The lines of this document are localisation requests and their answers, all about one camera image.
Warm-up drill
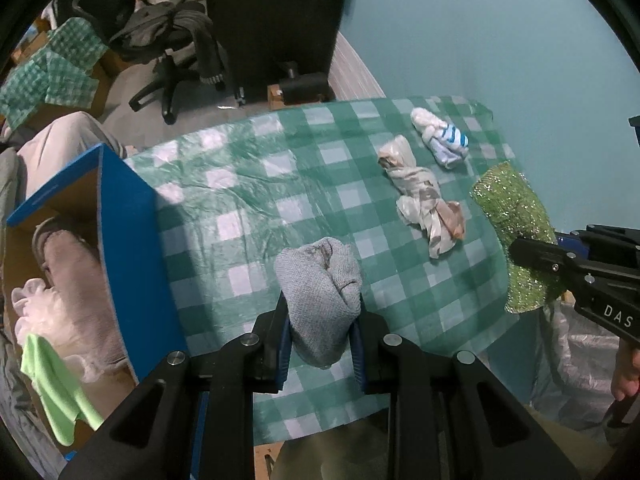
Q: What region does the light green cloth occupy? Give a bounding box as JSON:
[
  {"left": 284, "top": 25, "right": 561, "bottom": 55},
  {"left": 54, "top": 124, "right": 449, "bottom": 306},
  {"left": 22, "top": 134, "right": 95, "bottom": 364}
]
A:
[{"left": 21, "top": 333, "right": 104, "bottom": 446}]

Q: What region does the black cabinet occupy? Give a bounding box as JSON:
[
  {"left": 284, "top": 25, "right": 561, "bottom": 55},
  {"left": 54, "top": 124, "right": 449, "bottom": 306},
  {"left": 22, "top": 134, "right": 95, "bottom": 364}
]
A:
[{"left": 206, "top": 0, "right": 345, "bottom": 105}]

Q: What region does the right hand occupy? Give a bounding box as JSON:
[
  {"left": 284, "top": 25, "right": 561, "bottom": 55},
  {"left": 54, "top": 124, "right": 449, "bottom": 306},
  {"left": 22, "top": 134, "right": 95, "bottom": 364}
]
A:
[{"left": 611, "top": 340, "right": 640, "bottom": 402}]

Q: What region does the green checkered cloth on box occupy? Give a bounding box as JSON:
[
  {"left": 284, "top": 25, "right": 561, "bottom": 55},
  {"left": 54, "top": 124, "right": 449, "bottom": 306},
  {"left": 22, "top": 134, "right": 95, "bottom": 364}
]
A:
[{"left": 1, "top": 18, "right": 112, "bottom": 130}]

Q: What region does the black office chair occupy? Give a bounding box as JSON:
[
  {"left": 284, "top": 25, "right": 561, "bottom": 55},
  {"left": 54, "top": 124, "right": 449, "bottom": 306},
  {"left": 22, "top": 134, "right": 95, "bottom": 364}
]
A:
[{"left": 72, "top": 0, "right": 226, "bottom": 125}]

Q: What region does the white mesh bath pouf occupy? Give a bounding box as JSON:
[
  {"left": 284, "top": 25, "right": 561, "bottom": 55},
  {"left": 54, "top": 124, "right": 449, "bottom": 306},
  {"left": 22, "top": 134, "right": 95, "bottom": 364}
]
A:
[{"left": 11, "top": 278, "right": 128, "bottom": 384}]

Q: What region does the grey fleece cloth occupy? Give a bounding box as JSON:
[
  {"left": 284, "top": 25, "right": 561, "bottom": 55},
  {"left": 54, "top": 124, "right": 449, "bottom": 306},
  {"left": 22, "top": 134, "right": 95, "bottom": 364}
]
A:
[{"left": 32, "top": 217, "right": 127, "bottom": 372}]

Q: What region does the green glitter cloth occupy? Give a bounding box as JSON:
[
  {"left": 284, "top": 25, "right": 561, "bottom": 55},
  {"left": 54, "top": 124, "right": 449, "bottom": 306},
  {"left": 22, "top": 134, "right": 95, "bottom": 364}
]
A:
[{"left": 470, "top": 162, "right": 563, "bottom": 314}]

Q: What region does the blue striped white plastic bag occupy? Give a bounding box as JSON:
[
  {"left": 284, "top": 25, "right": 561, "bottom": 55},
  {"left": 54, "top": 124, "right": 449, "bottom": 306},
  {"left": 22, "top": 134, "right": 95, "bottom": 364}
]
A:
[{"left": 410, "top": 107, "right": 469, "bottom": 169}]

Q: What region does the grey sock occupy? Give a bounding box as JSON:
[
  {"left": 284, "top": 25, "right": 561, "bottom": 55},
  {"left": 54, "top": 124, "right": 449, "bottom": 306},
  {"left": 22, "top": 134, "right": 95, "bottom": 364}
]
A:
[{"left": 273, "top": 237, "right": 362, "bottom": 368}]

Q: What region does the green checkered tablecloth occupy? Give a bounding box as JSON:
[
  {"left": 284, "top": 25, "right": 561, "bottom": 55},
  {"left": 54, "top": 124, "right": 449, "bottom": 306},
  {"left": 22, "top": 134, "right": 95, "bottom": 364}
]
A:
[{"left": 121, "top": 94, "right": 526, "bottom": 446}]

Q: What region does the silver plastic bag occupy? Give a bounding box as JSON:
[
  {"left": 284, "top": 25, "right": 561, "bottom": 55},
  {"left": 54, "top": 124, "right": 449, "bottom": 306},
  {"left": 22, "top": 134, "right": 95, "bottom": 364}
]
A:
[{"left": 529, "top": 299, "right": 620, "bottom": 442}]

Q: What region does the small brown cardboard box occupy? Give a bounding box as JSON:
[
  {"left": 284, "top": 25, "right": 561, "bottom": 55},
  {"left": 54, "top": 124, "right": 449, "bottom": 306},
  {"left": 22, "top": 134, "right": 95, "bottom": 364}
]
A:
[{"left": 267, "top": 84, "right": 286, "bottom": 110}]

